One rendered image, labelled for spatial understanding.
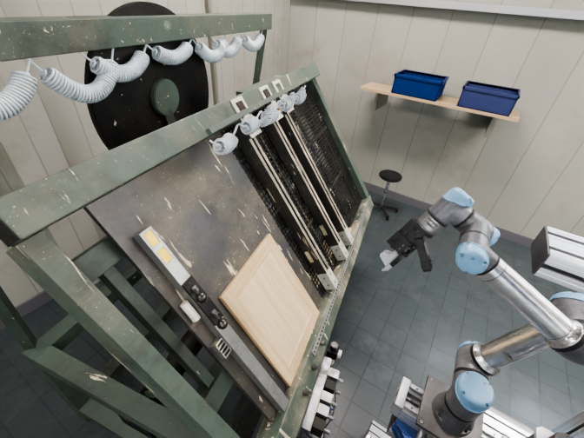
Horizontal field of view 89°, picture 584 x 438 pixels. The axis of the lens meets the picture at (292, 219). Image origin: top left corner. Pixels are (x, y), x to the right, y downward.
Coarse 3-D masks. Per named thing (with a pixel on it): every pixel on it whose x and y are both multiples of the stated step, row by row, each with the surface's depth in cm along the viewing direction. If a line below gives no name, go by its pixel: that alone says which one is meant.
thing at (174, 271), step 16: (144, 240) 94; (160, 240) 98; (160, 256) 97; (176, 272) 100; (176, 288) 102; (192, 304) 105; (208, 320) 107; (224, 336) 110; (240, 352) 114; (256, 368) 119; (256, 384) 121; (272, 384) 123; (272, 400) 124; (288, 400) 129
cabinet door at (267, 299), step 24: (264, 240) 144; (264, 264) 140; (288, 264) 155; (240, 288) 124; (264, 288) 137; (288, 288) 150; (240, 312) 121; (264, 312) 133; (288, 312) 146; (312, 312) 162; (264, 336) 129; (288, 336) 142; (288, 360) 138; (288, 384) 135
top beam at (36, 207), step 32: (256, 96) 153; (192, 128) 113; (224, 128) 132; (96, 160) 82; (128, 160) 90; (160, 160) 98; (32, 192) 69; (64, 192) 74; (96, 192) 80; (0, 224) 65; (32, 224) 68
